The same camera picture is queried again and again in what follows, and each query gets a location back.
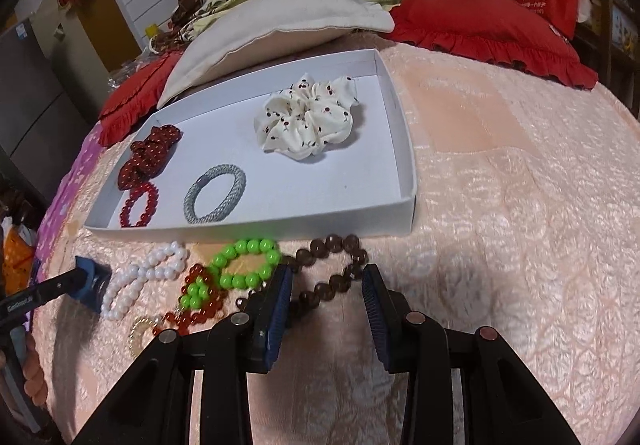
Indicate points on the dark red scrunchie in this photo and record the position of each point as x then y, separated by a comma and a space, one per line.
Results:
147, 155

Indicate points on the person's left hand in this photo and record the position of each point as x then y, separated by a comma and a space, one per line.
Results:
36, 375

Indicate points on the purple floral sheet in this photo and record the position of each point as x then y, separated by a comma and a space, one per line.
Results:
65, 195

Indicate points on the clear plastic bag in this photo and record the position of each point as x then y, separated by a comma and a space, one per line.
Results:
127, 71

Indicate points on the white floral scrunchie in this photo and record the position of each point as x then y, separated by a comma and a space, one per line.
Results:
305, 120

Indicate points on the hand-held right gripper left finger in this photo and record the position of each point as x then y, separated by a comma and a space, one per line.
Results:
280, 315

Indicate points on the white cardboard box tray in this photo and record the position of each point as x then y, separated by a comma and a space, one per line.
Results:
225, 145

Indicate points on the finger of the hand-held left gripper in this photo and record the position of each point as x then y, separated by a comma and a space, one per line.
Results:
45, 296

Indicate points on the grey refrigerator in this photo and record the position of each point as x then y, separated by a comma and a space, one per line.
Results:
35, 100

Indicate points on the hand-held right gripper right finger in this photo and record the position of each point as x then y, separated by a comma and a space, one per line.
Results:
375, 315

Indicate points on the red ruffled cushion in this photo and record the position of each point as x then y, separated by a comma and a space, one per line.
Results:
475, 25
135, 90

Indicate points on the cream pillow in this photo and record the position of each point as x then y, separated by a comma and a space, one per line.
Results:
280, 20

